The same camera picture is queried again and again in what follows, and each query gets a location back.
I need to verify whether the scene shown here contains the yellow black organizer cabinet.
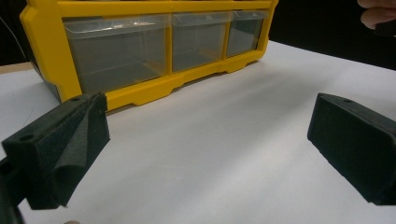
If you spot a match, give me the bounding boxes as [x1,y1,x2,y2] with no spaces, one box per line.
[19,0,279,112]

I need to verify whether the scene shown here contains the white board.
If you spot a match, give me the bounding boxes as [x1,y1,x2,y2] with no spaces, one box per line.
[0,40,396,224]

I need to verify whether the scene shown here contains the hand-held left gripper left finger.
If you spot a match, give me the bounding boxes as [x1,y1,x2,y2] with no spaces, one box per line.
[1,91,111,210]

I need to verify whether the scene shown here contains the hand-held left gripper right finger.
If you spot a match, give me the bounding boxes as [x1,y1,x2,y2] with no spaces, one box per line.
[307,92,396,206]

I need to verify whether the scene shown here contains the grid of clear drawers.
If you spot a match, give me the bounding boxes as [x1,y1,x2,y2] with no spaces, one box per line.
[63,8,270,94]

